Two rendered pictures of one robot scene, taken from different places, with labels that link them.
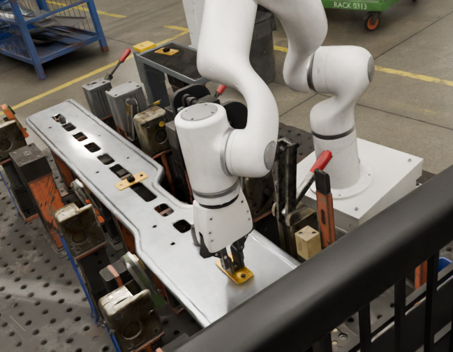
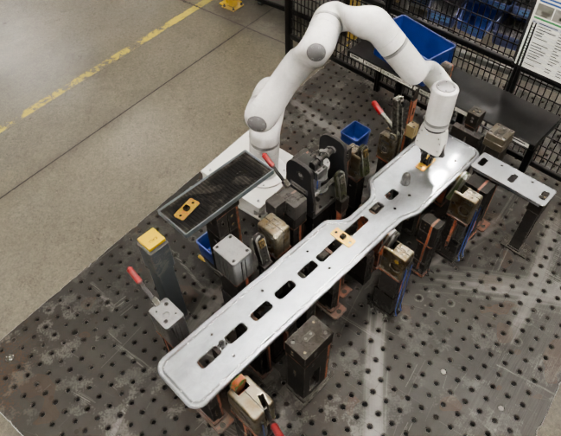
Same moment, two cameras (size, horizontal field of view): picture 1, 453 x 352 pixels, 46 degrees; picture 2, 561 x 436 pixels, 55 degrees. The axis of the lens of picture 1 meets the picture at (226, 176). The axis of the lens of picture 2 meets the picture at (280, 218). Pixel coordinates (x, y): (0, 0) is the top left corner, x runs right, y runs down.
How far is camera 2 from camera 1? 2.17 m
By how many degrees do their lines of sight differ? 74
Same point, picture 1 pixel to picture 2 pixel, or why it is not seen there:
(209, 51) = (426, 65)
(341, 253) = not seen: outside the picture
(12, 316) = (405, 382)
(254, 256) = (412, 157)
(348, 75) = not seen: hidden behind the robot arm
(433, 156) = (46, 212)
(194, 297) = (448, 176)
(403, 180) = not seen: hidden behind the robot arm
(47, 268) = (347, 380)
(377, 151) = (234, 150)
